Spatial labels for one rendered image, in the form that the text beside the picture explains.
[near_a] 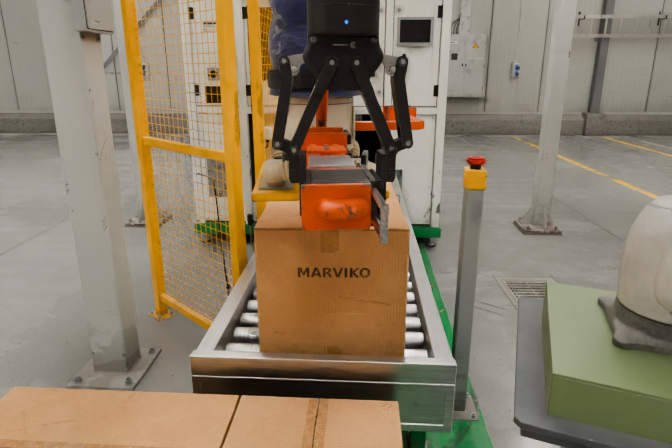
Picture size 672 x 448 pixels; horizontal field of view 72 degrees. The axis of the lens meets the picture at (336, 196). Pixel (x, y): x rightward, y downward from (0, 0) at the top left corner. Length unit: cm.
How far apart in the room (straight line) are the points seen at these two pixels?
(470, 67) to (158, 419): 925
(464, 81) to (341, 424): 908
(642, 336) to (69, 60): 196
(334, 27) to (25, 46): 1160
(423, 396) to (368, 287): 32
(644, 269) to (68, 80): 191
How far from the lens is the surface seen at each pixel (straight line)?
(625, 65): 1139
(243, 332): 155
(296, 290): 127
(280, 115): 50
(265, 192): 98
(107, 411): 136
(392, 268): 124
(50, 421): 139
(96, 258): 222
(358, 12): 48
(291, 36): 102
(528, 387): 104
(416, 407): 138
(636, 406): 98
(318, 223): 49
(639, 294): 105
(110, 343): 239
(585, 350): 102
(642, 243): 102
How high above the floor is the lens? 134
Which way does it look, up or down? 15 degrees down
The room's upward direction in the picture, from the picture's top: straight up
